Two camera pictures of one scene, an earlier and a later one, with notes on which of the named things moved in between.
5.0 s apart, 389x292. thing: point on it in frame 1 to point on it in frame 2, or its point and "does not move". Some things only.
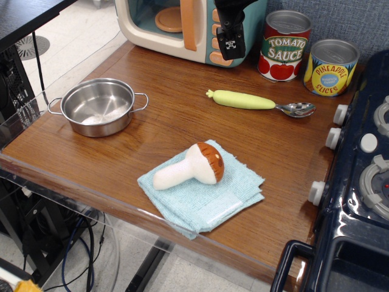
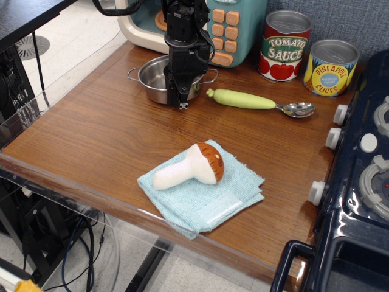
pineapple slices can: (331, 67) does not move
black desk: (18, 18) does not move
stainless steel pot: (99, 107) to (151, 73)
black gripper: (231, 13) to (191, 47)
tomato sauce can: (284, 44) does not move
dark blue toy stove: (349, 249) does not move
